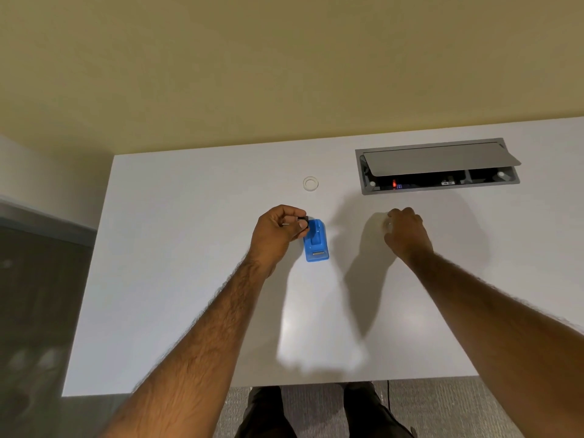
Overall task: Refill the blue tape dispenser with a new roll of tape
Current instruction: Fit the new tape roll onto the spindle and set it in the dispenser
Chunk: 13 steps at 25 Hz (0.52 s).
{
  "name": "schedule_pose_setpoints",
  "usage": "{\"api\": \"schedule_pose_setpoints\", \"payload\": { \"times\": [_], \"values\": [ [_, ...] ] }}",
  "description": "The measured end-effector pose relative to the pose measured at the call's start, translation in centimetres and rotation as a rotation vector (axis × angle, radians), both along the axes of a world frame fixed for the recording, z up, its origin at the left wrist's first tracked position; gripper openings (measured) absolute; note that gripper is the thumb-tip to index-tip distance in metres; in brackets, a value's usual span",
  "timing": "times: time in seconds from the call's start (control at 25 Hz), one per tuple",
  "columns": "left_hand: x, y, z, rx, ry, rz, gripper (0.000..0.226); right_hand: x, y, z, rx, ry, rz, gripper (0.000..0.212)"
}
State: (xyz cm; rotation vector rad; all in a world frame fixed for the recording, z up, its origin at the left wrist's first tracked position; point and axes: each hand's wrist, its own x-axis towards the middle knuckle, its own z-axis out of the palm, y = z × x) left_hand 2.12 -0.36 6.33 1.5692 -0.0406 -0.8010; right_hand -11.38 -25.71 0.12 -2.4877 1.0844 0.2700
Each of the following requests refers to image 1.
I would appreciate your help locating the person's right leg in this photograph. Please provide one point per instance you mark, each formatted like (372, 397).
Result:
(372, 412)

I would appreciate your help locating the black power strip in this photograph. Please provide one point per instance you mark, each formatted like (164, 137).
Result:
(429, 181)

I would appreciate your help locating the person's left hand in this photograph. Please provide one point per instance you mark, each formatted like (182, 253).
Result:
(273, 234)

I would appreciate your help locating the white round desk grommet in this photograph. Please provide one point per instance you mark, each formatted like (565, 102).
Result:
(310, 183)

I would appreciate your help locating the blue plastic dock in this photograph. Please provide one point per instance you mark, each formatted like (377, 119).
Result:
(315, 244)

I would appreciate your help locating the person's left leg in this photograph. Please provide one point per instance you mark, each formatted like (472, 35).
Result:
(264, 415)

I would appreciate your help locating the person's leg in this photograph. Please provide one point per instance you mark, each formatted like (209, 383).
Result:
(372, 412)
(264, 415)

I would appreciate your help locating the person's left thumb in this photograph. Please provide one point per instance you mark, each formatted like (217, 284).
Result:
(301, 231)

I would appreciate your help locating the person's left forearm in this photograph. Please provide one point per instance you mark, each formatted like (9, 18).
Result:
(200, 351)

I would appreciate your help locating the person's right fingers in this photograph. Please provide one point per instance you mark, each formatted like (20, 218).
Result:
(402, 216)

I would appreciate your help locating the person's right forearm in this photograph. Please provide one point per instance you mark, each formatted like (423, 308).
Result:
(492, 332)

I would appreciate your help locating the person's right hand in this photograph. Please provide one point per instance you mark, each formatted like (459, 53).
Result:
(408, 237)

